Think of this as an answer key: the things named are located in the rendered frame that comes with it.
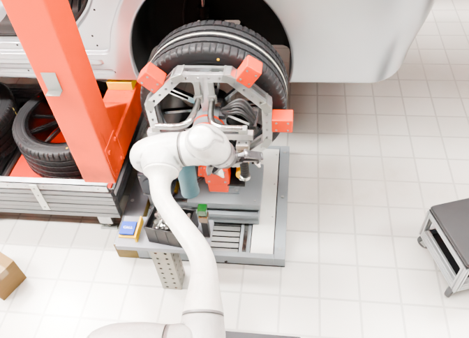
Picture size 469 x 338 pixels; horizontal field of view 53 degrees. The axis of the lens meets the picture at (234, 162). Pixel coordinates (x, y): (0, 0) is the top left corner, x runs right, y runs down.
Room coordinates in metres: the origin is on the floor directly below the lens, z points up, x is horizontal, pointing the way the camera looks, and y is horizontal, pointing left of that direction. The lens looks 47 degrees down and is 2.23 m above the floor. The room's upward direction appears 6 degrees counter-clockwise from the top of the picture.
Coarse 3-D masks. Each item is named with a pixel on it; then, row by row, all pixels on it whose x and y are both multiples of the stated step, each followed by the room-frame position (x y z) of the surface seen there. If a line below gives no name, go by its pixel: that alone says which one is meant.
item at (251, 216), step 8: (176, 184) 1.78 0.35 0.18; (176, 192) 1.73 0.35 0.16; (176, 200) 1.66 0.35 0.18; (184, 200) 1.65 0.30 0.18; (192, 208) 1.62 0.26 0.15; (208, 208) 1.61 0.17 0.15; (216, 208) 1.60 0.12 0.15; (216, 216) 1.55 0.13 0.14; (224, 216) 1.54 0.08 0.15; (232, 216) 1.53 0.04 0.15; (240, 216) 1.52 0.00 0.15; (248, 216) 1.51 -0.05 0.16; (256, 216) 1.51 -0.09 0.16
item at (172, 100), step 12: (168, 96) 1.78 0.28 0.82; (180, 96) 1.65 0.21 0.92; (192, 96) 1.64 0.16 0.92; (228, 96) 1.61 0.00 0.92; (168, 108) 1.68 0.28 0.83; (180, 108) 1.66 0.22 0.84; (168, 120) 1.67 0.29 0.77; (180, 120) 1.73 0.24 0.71; (228, 120) 1.80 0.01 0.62; (240, 120) 1.60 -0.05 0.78
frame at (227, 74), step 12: (180, 72) 1.55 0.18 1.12; (192, 72) 1.54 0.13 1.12; (204, 72) 1.53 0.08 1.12; (216, 72) 1.53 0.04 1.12; (228, 72) 1.52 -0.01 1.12; (168, 84) 1.55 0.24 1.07; (240, 84) 1.49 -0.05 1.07; (156, 96) 1.56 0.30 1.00; (252, 96) 1.50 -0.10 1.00; (264, 96) 1.52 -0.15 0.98; (156, 108) 1.60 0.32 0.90; (264, 108) 1.47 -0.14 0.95; (156, 120) 1.56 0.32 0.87; (264, 120) 1.48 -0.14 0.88; (264, 132) 1.48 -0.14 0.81; (252, 144) 1.53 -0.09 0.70; (264, 144) 1.48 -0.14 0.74
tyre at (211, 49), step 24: (192, 24) 1.82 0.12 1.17; (216, 24) 1.78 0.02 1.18; (168, 48) 1.70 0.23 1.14; (192, 48) 1.62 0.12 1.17; (216, 48) 1.61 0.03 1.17; (240, 48) 1.64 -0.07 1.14; (264, 48) 1.70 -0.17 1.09; (168, 72) 1.63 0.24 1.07; (264, 72) 1.56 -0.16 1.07; (144, 96) 1.65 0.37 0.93
